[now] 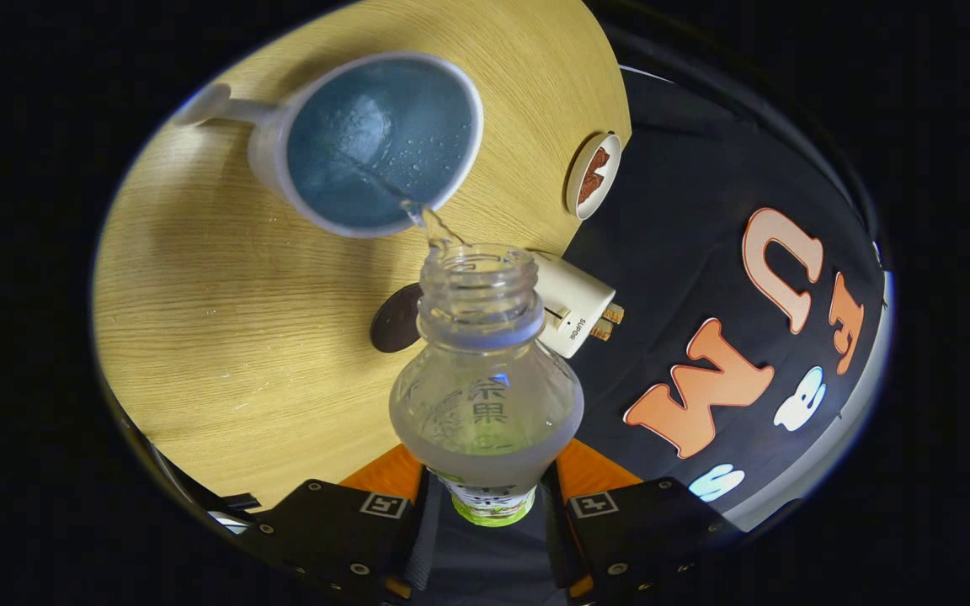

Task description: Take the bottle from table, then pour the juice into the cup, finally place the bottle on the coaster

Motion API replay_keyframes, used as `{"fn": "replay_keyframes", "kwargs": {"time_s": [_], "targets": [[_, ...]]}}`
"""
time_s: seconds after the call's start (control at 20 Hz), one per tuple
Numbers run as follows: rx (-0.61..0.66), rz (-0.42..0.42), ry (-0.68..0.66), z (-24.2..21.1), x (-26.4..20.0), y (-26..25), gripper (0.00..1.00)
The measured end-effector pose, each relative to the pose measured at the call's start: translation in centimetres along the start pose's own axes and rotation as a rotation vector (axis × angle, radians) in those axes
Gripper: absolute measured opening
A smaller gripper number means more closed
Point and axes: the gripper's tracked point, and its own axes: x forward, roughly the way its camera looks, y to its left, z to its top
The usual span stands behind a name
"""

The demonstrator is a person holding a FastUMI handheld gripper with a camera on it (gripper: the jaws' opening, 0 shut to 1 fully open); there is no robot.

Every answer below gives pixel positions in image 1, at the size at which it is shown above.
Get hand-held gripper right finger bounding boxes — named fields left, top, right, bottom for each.
left=540, top=438, right=744, bottom=603

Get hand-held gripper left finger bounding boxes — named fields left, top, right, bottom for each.
left=237, top=444, right=437, bottom=605

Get clear plastic juice bottle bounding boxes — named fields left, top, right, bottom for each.
left=389, top=244, right=585, bottom=528

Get white toaster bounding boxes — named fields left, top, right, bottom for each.
left=531, top=250, right=625, bottom=360

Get white oval plate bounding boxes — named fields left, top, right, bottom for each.
left=565, top=130, right=623, bottom=221

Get white cup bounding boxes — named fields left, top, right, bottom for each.
left=173, top=50, right=486, bottom=239

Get dark round coaster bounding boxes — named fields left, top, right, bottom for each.
left=369, top=282, right=425, bottom=354

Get wooden table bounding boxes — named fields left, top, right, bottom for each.
left=91, top=0, right=633, bottom=514

